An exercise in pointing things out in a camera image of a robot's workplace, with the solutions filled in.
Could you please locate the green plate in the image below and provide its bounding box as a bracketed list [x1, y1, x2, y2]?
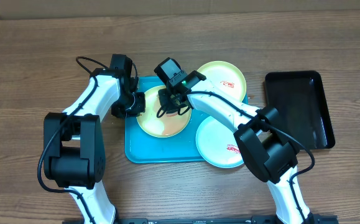
[137, 85, 192, 138]
[197, 61, 246, 101]

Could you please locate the light blue plate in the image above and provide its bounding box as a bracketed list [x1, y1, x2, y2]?
[195, 116, 244, 169]

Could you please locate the orange and dark sponge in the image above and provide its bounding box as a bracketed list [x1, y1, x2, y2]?
[166, 112, 178, 117]

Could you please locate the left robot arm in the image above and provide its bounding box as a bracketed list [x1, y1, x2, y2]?
[37, 54, 145, 223]

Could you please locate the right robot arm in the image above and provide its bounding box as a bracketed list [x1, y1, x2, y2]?
[154, 57, 314, 223]

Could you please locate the teal plastic tray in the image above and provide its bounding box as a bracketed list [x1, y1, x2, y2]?
[124, 74, 251, 164]

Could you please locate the black rectangular tray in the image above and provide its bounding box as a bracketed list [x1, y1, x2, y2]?
[264, 70, 336, 149]

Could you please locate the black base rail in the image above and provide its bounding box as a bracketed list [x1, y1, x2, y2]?
[62, 214, 339, 224]

